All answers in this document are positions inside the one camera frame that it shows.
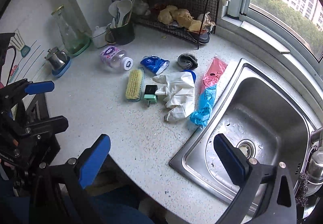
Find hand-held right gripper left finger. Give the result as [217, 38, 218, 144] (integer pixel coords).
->
[29, 134, 111, 224]

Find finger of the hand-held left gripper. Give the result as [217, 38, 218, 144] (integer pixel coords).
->
[15, 116, 69, 139]
[0, 80, 55, 103]

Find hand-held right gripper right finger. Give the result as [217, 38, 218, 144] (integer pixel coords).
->
[213, 133, 298, 224]

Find white disposable gloves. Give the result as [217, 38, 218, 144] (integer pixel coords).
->
[152, 71, 196, 122]

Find blue round lid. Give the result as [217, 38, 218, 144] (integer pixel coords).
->
[182, 70, 197, 83]

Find blue tissue packet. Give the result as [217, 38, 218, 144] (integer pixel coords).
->
[140, 55, 170, 75]

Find blue plastic tray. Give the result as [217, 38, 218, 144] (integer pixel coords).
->
[52, 56, 72, 78]

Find small metal teapot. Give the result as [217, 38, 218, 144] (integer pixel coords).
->
[45, 47, 68, 71]

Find stainless steel sink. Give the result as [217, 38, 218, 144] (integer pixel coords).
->
[169, 58, 323, 217]

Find person's blue jeans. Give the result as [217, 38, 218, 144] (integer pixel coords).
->
[0, 176, 164, 224]

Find green plastic tray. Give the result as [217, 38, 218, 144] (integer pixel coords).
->
[67, 36, 91, 57]

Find glass carafe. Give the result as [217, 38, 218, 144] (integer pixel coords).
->
[51, 5, 85, 54]

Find pink and blue plastic package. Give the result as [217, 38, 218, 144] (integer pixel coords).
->
[189, 55, 229, 129]

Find steel wool scrubber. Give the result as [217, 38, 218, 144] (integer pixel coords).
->
[295, 172, 311, 207]

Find white ceramic sugar pot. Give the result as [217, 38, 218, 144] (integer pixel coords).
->
[91, 26, 110, 48]

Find yellow bristle scrub brush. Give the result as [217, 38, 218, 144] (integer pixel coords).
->
[125, 68, 145, 102]

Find small green black scraper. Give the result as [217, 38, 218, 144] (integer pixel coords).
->
[143, 84, 158, 108]

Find metal faucet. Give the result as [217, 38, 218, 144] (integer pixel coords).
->
[310, 127, 323, 145]

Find dark utensil holder cup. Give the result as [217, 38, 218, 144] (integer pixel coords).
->
[106, 22, 135, 45]

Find white plastic spoon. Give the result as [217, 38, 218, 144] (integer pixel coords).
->
[108, 1, 122, 28]

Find grey cloth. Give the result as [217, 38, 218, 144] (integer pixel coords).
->
[177, 53, 199, 69]

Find white rice paddle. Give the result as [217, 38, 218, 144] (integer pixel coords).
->
[118, 0, 133, 26]

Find black round lid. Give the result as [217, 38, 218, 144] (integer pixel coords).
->
[199, 32, 211, 45]

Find garlic bulbs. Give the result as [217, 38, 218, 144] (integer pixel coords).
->
[133, 0, 150, 16]

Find dried red chillies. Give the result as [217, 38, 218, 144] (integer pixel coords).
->
[150, 2, 166, 14]

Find small white plastic bag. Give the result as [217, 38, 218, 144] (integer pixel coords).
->
[198, 12, 215, 28]

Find wall sticker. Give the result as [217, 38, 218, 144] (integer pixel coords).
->
[0, 28, 42, 88]

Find black wire rack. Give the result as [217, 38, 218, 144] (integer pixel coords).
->
[127, 0, 222, 49]

